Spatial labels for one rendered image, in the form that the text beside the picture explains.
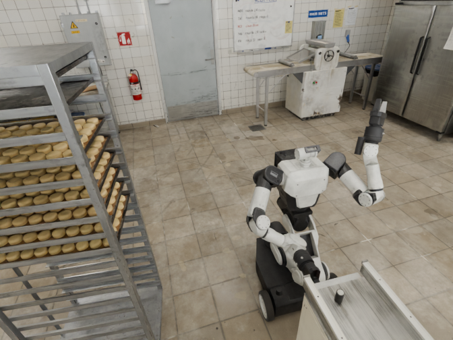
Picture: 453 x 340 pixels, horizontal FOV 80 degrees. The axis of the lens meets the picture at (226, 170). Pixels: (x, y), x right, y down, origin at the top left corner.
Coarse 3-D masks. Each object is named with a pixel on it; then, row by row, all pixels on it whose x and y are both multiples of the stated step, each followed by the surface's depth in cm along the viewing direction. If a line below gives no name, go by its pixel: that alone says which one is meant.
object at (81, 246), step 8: (120, 200) 145; (120, 208) 140; (120, 216) 136; (96, 240) 121; (104, 240) 121; (40, 248) 118; (48, 248) 121; (56, 248) 118; (64, 248) 118; (72, 248) 119; (80, 248) 118; (88, 248) 120; (96, 248) 120; (0, 256) 116; (8, 256) 115; (16, 256) 116; (24, 256) 115; (32, 256) 117; (40, 256) 117; (48, 256) 117
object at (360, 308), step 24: (336, 288) 120; (360, 288) 119; (312, 312) 113; (336, 312) 111; (360, 312) 110; (384, 312) 110; (312, 336) 117; (360, 336) 103; (384, 336) 102; (408, 336) 102
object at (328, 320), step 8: (304, 280) 118; (304, 288) 120; (312, 288) 114; (312, 296) 113; (320, 296) 111; (320, 304) 108; (320, 312) 108; (328, 312) 105; (328, 320) 102; (328, 328) 103; (336, 328) 100; (336, 336) 98; (344, 336) 97
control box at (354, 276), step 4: (344, 276) 125; (348, 276) 125; (352, 276) 125; (356, 276) 124; (360, 276) 124; (328, 280) 123; (332, 280) 123; (336, 280) 123; (340, 280) 123; (344, 280) 123; (348, 280) 123; (316, 284) 122; (320, 284) 122; (324, 284) 122; (328, 284) 122; (332, 284) 122; (320, 288) 120
